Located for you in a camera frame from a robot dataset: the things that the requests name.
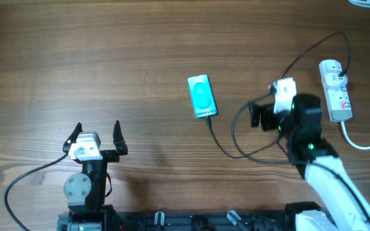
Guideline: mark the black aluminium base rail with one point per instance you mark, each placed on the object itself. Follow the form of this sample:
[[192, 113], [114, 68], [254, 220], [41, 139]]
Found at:
[[259, 220]]

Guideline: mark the white power strip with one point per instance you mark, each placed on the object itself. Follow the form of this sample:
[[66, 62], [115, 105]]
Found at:
[[337, 100]]

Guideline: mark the teal Galaxy smartphone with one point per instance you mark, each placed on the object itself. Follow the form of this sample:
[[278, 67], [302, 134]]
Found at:
[[201, 95]]

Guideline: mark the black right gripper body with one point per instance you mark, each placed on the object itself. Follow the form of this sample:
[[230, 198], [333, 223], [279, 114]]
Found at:
[[270, 119]]

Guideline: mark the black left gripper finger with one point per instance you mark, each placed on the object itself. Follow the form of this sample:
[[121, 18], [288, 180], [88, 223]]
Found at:
[[118, 140], [72, 138]]

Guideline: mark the white charger plug adapter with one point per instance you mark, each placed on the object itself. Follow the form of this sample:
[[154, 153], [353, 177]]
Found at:
[[333, 81]]

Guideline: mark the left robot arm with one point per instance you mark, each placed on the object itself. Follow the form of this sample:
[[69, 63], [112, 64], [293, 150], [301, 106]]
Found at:
[[86, 191]]

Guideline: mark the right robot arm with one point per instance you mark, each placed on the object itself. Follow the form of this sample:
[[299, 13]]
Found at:
[[321, 167]]

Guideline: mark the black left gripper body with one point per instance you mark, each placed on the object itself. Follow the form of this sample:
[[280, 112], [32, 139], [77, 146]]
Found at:
[[110, 156]]

